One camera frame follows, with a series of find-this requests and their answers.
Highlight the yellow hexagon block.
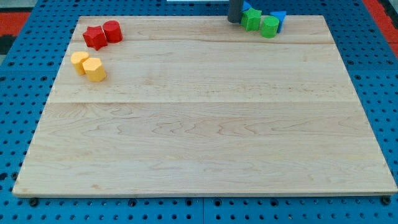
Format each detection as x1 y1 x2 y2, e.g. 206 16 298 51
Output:
83 57 107 82

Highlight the blue triangle block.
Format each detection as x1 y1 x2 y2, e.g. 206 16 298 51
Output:
270 11 287 33

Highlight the red star block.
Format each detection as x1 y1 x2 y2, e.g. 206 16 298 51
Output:
83 26 108 50

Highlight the red cylinder block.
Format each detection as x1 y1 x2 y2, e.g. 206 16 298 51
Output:
103 21 123 43

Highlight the green hexagon block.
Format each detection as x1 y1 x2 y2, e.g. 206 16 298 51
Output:
261 16 279 39

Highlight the light wooden board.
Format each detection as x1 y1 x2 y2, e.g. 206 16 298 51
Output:
12 16 397 198

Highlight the green star block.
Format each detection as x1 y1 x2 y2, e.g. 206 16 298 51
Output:
241 7 262 31

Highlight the blue block behind rod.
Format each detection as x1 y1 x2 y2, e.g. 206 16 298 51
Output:
242 1 251 12

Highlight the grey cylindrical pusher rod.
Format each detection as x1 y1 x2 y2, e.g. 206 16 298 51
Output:
227 0 244 23

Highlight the yellow cylinder block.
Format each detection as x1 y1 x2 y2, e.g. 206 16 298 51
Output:
70 51 90 75

